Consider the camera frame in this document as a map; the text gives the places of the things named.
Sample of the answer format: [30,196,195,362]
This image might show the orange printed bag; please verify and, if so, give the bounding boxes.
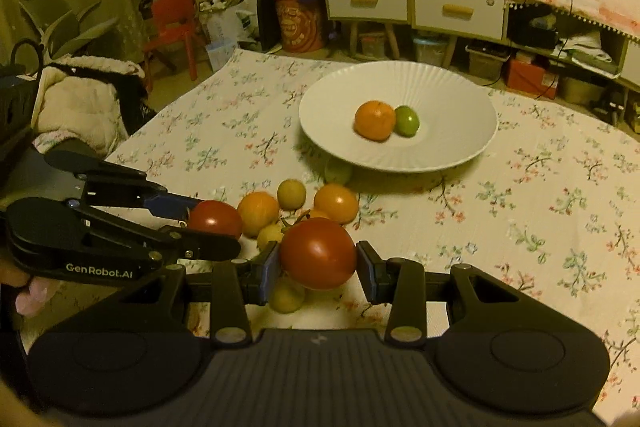
[271,0,326,54]

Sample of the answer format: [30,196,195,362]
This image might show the white fleece jacket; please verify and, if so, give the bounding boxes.
[32,57,148,155]

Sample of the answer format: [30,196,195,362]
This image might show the grey storage tub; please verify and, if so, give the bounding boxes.
[557,77,608,105]

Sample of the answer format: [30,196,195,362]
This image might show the red plastic chair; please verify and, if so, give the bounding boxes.
[145,0,208,80]

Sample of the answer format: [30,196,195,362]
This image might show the clear storage box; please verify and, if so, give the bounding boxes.
[465,42,511,80]
[357,32,388,60]

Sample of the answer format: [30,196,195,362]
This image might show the low wooden shelf unit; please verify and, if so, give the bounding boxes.
[505,2,640,118]

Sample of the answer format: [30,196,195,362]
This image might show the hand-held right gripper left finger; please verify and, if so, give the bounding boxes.
[115,242,281,350]

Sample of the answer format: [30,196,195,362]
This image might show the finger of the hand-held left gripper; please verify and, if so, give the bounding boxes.
[44,138,202,224]
[65,201,242,265]

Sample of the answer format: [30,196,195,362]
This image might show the red box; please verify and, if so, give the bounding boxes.
[505,57,561,100]

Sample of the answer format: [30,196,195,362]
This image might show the yellow tomato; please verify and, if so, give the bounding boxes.
[256,223,285,252]
[270,279,307,314]

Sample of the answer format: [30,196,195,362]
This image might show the blue lid container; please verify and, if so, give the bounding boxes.
[412,34,451,68]

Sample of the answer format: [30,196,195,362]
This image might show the white ribbed plate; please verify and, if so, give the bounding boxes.
[298,61,498,172]

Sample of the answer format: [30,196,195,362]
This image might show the floral tablecloth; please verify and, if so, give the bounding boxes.
[102,49,640,427]

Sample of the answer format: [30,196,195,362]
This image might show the yellow-green tomato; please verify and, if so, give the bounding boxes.
[276,178,307,210]

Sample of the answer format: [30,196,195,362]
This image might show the grey office chair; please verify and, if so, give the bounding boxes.
[17,0,121,58]

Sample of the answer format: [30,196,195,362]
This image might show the folded white cloths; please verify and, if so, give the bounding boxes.
[560,32,616,68]

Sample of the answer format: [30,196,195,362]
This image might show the dark basket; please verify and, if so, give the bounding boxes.
[0,39,45,168]

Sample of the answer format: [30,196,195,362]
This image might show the black device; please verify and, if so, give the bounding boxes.
[507,14,558,50]

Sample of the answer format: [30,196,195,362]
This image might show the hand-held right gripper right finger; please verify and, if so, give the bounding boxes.
[355,241,541,349]

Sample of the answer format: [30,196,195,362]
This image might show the white translucent bin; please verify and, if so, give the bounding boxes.
[206,39,240,72]

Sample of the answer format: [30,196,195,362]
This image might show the large orange tomato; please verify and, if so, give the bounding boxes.
[354,100,397,142]

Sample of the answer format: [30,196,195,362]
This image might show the large red tomato with stem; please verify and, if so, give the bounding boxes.
[278,217,358,292]

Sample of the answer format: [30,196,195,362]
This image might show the green tomato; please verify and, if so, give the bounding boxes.
[324,161,353,186]
[394,106,421,138]

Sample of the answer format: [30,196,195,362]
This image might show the black flat panel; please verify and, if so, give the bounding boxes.
[256,0,281,52]

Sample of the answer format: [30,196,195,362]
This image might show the person's left hand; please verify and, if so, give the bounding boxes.
[0,253,57,318]

